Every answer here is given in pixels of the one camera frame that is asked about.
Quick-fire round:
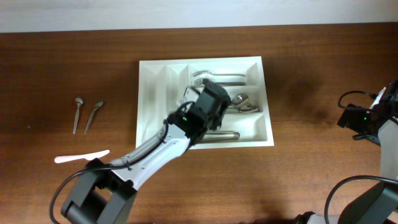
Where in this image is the white plastic knife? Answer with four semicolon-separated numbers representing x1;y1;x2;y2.
54;149;110;164

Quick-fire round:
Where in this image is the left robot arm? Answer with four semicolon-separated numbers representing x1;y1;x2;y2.
61;81;231;223

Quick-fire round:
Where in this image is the small steel teaspoon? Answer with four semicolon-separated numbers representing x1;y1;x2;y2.
84;101;104;134
72;96;84;134

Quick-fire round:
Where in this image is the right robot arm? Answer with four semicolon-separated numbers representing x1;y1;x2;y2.
294;79;397;224

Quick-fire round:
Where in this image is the steel fork dark handle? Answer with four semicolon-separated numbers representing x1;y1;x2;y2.
193;78;246;86

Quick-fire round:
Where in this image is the white plastic cutlery tray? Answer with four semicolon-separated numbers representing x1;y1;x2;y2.
136;56;274;149

